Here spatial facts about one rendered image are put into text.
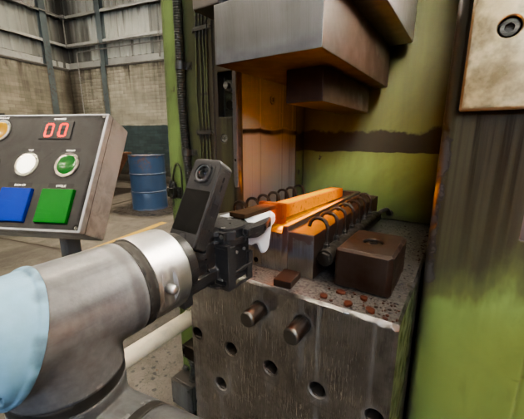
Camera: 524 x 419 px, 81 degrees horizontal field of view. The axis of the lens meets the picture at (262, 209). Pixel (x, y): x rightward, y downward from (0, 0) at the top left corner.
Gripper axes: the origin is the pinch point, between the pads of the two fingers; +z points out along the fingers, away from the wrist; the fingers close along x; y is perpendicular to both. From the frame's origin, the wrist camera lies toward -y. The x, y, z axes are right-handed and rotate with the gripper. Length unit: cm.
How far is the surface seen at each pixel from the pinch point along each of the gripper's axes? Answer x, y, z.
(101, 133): -42.0, -12.8, -2.2
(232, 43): -8.4, -27.0, 3.3
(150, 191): -390, 75, 261
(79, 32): -878, -283, 443
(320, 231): 7.5, 3.7, 5.7
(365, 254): 15.8, 5.2, 3.0
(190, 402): -34, 67, 11
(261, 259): -2.6, 10.1, 2.8
